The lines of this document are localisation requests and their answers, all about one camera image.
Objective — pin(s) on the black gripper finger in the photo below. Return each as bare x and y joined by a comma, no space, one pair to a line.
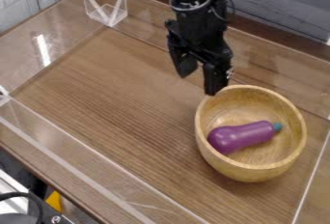
183,60
216,75

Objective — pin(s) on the light wooden bowl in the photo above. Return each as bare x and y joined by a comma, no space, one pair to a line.
241,105

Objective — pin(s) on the clear acrylic corner bracket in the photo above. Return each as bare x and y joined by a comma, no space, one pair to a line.
110,15

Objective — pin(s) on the yellow sticker tag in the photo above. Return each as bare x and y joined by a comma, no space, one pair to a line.
53,201

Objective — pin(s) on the purple toy eggplant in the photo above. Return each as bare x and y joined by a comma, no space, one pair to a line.
228,139

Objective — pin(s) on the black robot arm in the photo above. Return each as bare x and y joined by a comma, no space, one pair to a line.
196,43

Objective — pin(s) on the clear acrylic tray wall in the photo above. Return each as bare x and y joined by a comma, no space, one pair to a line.
78,134

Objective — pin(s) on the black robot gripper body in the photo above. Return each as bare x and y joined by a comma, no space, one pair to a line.
199,26

